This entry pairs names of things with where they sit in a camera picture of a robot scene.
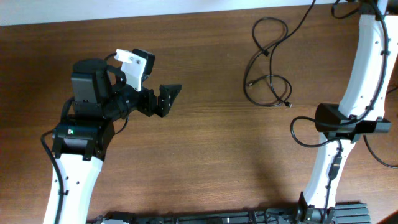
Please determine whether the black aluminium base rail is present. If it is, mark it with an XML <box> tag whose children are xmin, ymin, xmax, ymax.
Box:
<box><xmin>88</xmin><ymin>203</ymin><xmax>371</xmax><ymax>224</ymax></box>

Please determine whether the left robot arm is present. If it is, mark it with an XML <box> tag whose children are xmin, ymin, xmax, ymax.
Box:
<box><xmin>40</xmin><ymin>58</ymin><xmax>182</xmax><ymax>223</ymax></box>

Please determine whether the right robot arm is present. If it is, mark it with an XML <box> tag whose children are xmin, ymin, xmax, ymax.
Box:
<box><xmin>290</xmin><ymin>1</ymin><xmax>397</xmax><ymax>223</ymax></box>

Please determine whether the black USB cable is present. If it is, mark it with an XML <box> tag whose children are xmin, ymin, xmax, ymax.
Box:
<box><xmin>247</xmin><ymin>16</ymin><xmax>293</xmax><ymax>108</ymax></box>
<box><xmin>242</xmin><ymin>0</ymin><xmax>317</xmax><ymax>108</ymax></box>

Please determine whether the right camera cable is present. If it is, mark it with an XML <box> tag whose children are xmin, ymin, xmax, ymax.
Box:
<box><xmin>290</xmin><ymin>0</ymin><xmax>398</xmax><ymax>223</ymax></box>

